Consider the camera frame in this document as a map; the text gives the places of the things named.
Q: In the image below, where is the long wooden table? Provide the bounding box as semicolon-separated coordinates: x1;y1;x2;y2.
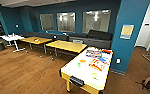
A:
45;39;89;58
19;36;53;55

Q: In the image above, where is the long dark grey sofa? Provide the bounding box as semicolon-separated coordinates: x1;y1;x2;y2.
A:
20;29;113;51

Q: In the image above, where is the yellow white game table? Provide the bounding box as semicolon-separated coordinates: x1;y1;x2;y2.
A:
59;46;115;94

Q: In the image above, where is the small red flat item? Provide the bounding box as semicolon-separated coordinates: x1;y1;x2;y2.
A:
101;49;113;55

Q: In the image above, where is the round blue plate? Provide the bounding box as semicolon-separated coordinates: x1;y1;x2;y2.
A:
100;57;111;64

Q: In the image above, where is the white column outlet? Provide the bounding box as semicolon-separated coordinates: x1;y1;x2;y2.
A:
116;58;122;65

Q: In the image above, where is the small white table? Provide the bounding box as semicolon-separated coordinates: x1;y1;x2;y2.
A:
0;33;26;54

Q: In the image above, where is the grey framed wall window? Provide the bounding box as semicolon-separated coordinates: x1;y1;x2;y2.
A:
55;11;77;34
82;8;112;35
39;13;56;32

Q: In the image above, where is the yellow wall poster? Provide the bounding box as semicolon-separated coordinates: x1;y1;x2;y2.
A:
119;23;135;41

